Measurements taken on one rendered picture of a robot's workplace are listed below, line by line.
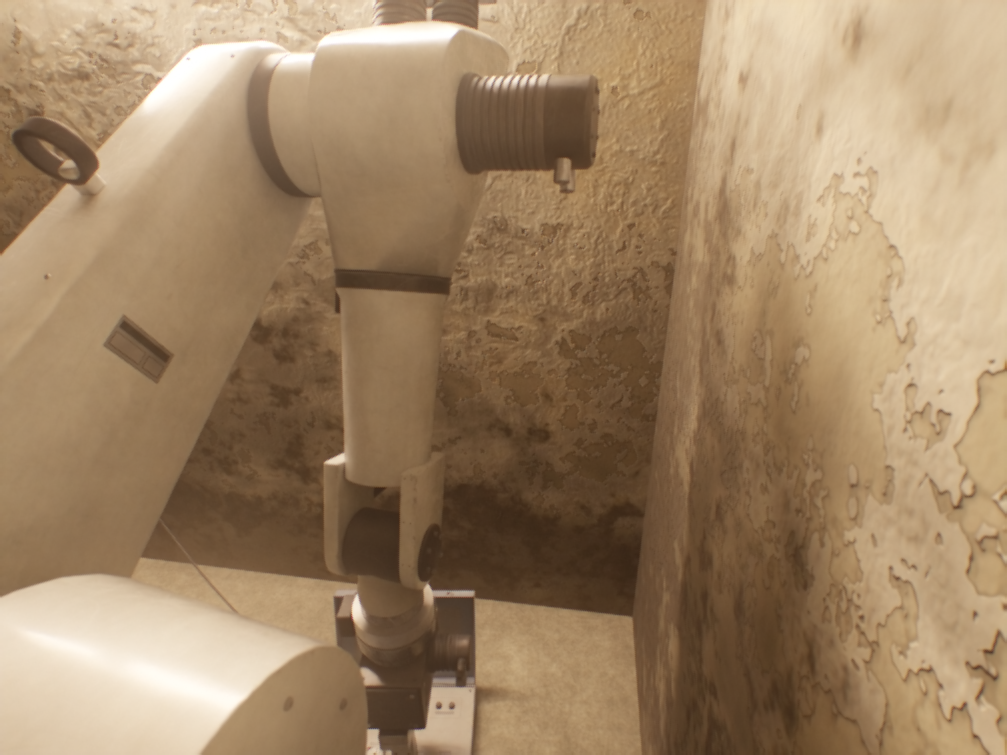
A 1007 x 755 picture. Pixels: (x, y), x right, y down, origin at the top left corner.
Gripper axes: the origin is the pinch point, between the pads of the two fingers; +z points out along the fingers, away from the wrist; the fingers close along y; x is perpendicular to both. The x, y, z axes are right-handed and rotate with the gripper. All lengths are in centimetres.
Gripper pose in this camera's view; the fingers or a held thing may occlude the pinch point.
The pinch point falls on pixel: (409, 723)
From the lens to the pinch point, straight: 148.2
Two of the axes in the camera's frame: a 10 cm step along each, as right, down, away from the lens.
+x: 10.0, 0.0, -0.2
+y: -0.2, 4.2, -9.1
